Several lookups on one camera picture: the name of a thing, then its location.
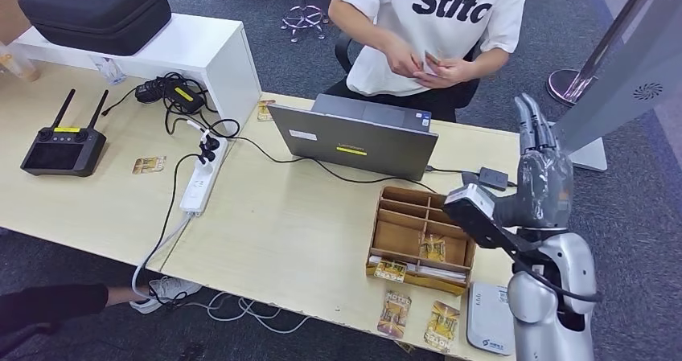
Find black power adapter yellow label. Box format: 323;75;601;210
163;84;206;116

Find white power strip cord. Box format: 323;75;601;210
130;213;194;302

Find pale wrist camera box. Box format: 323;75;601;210
443;183;496;220

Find black tangled adapter cable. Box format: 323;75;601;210
101;72;242;138

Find white cables on floor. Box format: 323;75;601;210
181;292;311;335

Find clear plastic bottle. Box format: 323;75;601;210
89;55;127;85

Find black cord bundle plug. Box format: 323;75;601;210
134;78;167;105

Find black laptop power cable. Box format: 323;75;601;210
210;118;441;195

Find black zip carrying case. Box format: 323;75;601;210
17;0;173;57

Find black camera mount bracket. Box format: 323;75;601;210
443;201;542;253

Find black cable off desk edge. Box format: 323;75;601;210
130;153;203;301

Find person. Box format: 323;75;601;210
0;282;161;361
326;0;534;124

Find pale ID card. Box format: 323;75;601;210
421;50;442;77

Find clear plastic cup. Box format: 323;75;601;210
0;44;42;83

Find person's left hand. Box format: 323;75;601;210
413;55;478;89

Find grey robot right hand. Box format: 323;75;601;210
492;92;575;232

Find chrome base stool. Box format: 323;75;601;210
281;0;327;43

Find small black usb device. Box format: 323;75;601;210
478;166;510;192

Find white desk shelf riser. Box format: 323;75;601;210
11;12;263;136

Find white sneaker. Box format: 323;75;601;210
129;276;203;315

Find wooden compartment tray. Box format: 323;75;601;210
365;186;478;297

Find grey laptop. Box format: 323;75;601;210
267;92;440;183

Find black remote controller with antennas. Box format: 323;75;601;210
20;88;109;178

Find thin black usb cable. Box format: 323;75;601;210
425;165;519;189

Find grey kiosk stand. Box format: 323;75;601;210
551;0;682;172

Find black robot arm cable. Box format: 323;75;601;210
511;246;602;304

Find person's right hand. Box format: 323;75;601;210
382;35;425;80

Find white power strip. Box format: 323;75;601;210
179;134;229;217

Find stack of white cards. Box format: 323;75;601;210
368;256;469;286

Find chrome round base pole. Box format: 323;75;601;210
547;0;670;108

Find white card reader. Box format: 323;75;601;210
466;281;517;357

